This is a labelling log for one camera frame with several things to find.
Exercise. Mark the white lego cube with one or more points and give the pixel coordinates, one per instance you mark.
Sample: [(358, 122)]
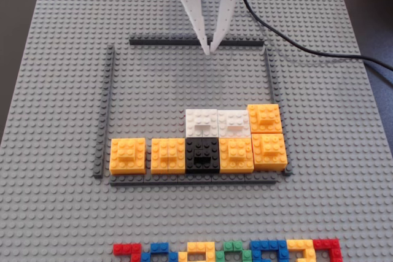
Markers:
[(199, 117), (233, 117)]

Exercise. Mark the orange lego cube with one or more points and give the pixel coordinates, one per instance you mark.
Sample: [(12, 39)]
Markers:
[(236, 156), (270, 151), (127, 157), (265, 117), (169, 156)]

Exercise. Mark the black lego cube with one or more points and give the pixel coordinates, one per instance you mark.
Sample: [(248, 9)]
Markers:
[(193, 148)]

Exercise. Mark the grey lego baseplate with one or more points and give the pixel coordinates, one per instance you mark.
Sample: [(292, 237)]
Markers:
[(61, 90)]

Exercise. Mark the green lego brick letter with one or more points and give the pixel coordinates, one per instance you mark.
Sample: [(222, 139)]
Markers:
[(233, 246)]

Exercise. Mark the yellow lego brick letter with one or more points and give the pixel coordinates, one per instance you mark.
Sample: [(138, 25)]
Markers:
[(299, 245), (196, 247)]

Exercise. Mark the blue lego brick letter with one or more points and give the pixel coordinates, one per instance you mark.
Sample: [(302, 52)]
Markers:
[(267, 245), (158, 248)]

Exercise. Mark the red lego brick letter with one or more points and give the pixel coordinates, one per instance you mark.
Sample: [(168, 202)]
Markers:
[(327, 244), (126, 249)]

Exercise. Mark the dark grey lego wall strip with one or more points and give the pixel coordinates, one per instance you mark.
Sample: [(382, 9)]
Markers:
[(106, 105), (159, 40), (274, 90), (184, 179)]

